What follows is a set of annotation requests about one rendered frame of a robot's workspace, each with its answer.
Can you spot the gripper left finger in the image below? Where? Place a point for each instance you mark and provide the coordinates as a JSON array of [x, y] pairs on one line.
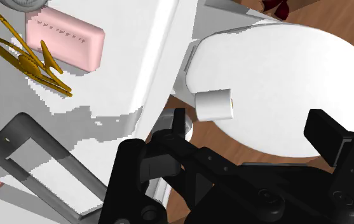
[[127, 173]]

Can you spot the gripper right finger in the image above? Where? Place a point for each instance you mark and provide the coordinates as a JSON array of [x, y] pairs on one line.
[[347, 167]]

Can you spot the dark red object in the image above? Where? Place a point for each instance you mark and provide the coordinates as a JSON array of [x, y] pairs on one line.
[[277, 7]]

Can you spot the pink rectangular box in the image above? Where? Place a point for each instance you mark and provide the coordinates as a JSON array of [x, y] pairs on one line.
[[68, 43]]

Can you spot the dark grey rectangular frame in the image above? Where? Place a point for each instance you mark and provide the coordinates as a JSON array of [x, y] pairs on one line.
[[25, 124]]

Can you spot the white toilet paper roll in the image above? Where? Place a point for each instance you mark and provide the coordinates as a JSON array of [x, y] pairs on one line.
[[212, 105]]

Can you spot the golden curved figure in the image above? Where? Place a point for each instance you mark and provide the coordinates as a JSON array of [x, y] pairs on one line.
[[29, 63]]

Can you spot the grey round object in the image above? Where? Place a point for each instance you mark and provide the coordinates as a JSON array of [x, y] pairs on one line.
[[25, 4]]

